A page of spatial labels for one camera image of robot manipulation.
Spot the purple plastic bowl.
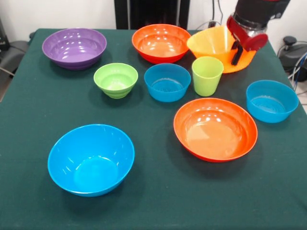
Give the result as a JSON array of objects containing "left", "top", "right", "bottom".
[{"left": 42, "top": 28, "right": 107, "bottom": 70}]

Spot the green plastic cup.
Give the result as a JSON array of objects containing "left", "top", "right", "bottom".
[{"left": 191, "top": 56, "right": 224, "bottom": 97}]

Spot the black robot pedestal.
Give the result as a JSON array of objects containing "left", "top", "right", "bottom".
[{"left": 115, "top": 0, "right": 190, "bottom": 31}]

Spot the wall cable with plug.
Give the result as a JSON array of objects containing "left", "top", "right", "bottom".
[{"left": 195, "top": 0, "right": 228, "bottom": 31}]

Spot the red plastic bowl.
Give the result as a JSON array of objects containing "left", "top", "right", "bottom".
[
  {"left": 173, "top": 97, "right": 259, "bottom": 163},
  {"left": 131, "top": 23, "right": 192, "bottom": 65}
]

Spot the small blue plastic bowl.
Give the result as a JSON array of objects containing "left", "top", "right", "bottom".
[
  {"left": 143, "top": 63, "right": 192, "bottom": 103},
  {"left": 246, "top": 80, "right": 299, "bottom": 124}
]

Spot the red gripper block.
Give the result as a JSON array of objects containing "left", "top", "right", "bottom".
[{"left": 226, "top": 14, "right": 269, "bottom": 67}]

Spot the large orange plastic bowl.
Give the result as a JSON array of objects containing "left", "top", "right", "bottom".
[{"left": 186, "top": 25, "right": 256, "bottom": 74}]

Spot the dark green tablecloth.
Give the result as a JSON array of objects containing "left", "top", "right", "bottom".
[{"left": 0, "top": 28, "right": 307, "bottom": 230}]

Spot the medium blue plastic bowl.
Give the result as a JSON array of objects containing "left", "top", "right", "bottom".
[{"left": 47, "top": 124, "right": 135, "bottom": 197}]

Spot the green plastic bowl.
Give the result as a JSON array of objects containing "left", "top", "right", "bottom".
[{"left": 93, "top": 62, "right": 139, "bottom": 99}]

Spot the cable tangle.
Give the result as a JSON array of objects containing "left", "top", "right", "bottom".
[{"left": 287, "top": 52, "right": 307, "bottom": 96}]

